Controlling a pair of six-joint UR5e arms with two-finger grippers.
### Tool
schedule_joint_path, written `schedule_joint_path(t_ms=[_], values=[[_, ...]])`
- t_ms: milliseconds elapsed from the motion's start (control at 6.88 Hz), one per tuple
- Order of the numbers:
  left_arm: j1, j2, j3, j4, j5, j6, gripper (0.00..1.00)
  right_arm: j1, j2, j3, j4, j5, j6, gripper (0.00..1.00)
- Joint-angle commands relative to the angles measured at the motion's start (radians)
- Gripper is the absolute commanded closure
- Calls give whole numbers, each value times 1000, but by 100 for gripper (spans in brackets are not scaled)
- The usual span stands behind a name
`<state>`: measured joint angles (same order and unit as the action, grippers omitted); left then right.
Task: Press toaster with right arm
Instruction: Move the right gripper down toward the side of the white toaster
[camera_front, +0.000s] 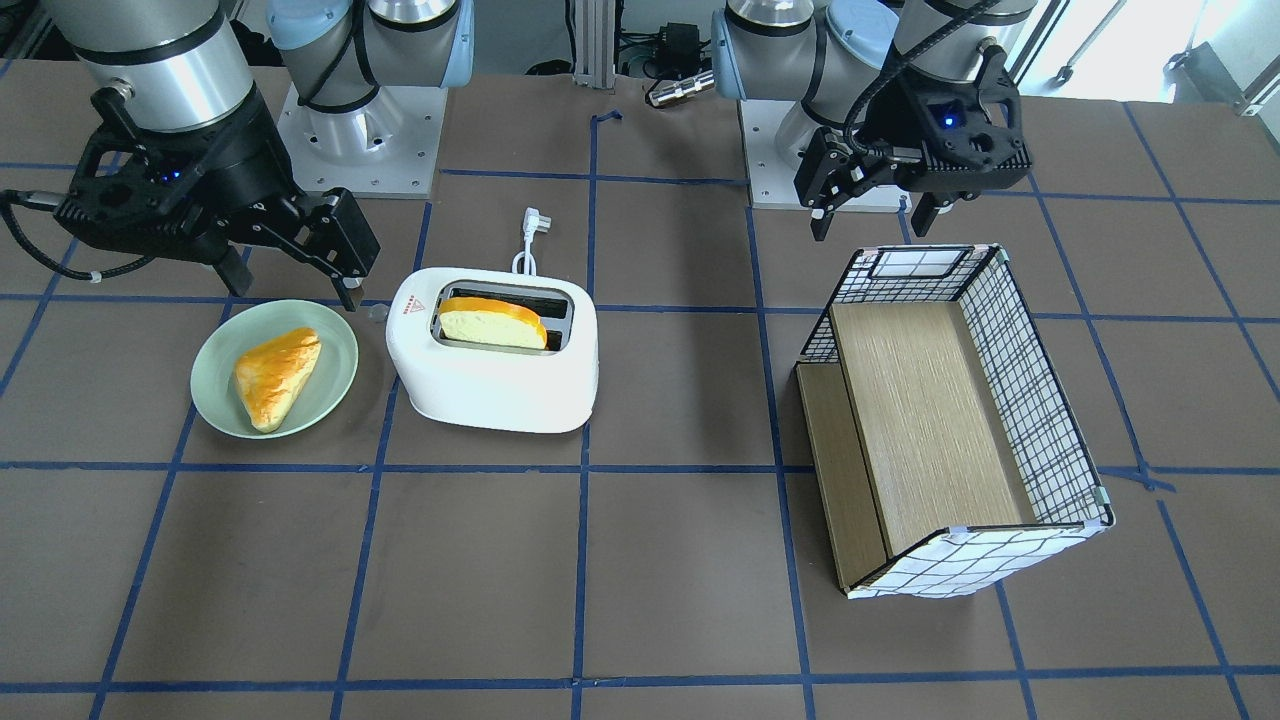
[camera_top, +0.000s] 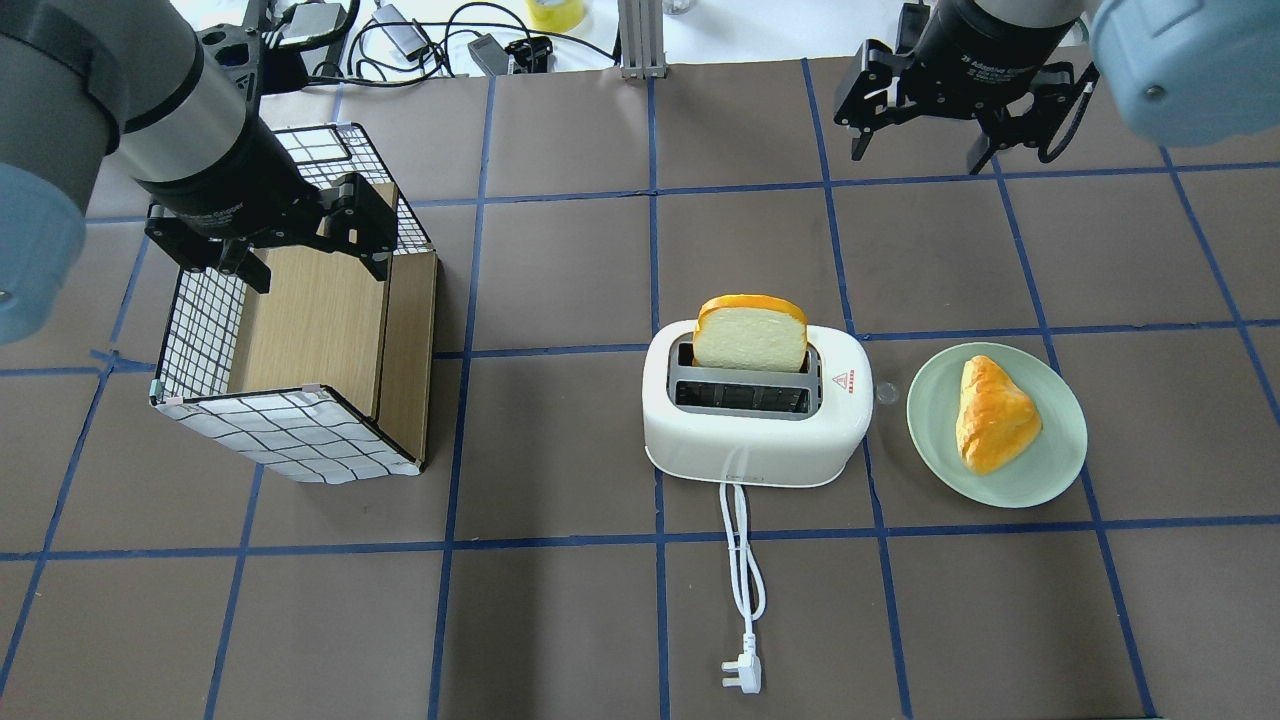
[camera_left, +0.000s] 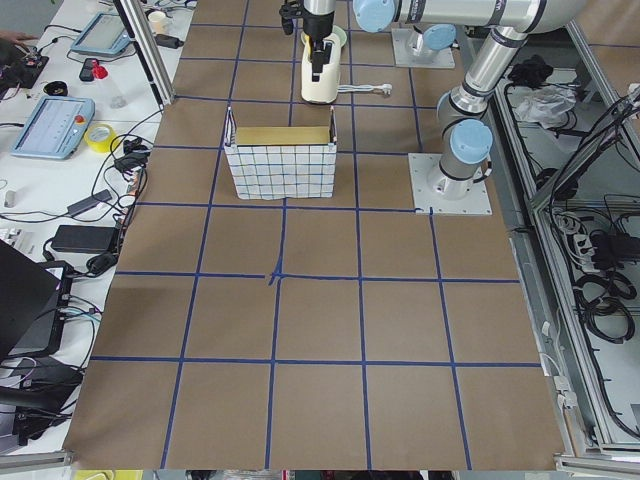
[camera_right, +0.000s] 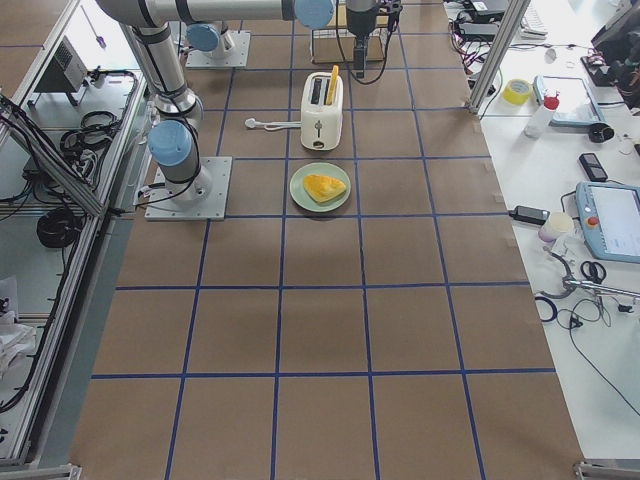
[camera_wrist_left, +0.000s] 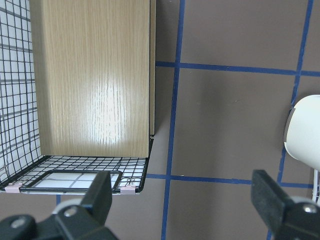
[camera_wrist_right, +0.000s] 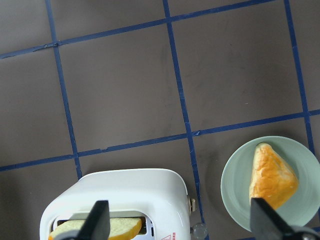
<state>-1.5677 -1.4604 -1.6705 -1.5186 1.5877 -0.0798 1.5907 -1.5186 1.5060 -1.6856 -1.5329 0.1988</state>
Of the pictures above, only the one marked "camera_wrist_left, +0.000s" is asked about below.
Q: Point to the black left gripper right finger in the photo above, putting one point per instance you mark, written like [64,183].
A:
[286,217]

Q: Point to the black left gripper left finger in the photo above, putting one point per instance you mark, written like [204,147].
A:
[85,219]

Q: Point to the white toaster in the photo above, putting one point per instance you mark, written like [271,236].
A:
[302,131]

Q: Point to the pink binder clip right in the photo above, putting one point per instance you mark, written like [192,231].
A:
[128,188]

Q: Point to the pink binder clip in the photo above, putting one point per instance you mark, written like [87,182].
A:
[128,188]
[13,188]

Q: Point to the pink binder clip left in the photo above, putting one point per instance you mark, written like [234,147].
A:
[13,188]

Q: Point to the wire basket with wooden shelf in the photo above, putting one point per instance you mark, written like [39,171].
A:
[77,93]

